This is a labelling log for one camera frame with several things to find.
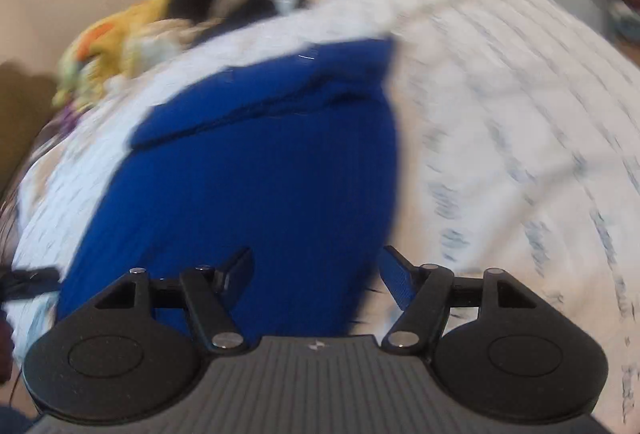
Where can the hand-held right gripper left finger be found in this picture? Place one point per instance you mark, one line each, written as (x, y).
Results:
(239, 275)

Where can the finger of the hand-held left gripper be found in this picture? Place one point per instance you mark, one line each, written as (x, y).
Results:
(30, 281)

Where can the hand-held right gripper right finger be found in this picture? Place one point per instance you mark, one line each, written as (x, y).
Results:
(397, 279)

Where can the blue knit garment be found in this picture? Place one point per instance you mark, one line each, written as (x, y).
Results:
(260, 194)

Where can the white script-printed blanket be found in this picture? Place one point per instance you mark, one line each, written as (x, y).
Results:
(510, 154)

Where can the yellow crumpled cloth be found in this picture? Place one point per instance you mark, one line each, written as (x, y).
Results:
(107, 51)

